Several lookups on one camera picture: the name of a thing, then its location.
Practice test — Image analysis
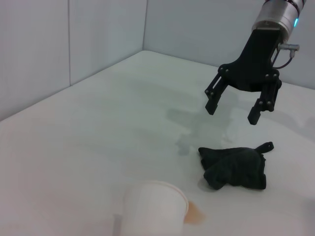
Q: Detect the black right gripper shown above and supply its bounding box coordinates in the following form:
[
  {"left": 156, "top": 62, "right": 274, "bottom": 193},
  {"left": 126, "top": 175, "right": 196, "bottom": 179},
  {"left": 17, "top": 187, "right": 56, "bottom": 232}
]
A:
[{"left": 204, "top": 28, "right": 284, "bottom": 125}]

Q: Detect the dark blue rag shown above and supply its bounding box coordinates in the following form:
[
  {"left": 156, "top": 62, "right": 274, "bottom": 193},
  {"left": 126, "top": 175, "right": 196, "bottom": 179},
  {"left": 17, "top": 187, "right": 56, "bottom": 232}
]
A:
[{"left": 198, "top": 141, "right": 275, "bottom": 191}]

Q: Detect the white paper cup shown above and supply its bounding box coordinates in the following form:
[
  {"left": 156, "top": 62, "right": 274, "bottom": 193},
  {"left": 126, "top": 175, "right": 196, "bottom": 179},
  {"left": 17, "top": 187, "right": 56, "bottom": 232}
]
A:
[{"left": 122, "top": 180, "right": 190, "bottom": 236}]

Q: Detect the brown water stain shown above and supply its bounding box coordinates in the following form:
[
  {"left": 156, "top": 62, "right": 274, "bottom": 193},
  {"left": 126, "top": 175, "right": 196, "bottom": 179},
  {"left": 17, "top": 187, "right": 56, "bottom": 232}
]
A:
[{"left": 183, "top": 201, "right": 207, "bottom": 226}]

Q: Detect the right gripper connector cable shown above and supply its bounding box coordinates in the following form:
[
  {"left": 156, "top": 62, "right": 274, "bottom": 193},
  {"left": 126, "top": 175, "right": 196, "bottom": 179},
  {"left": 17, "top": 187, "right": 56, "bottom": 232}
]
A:
[{"left": 272, "top": 42, "right": 301, "bottom": 70}]

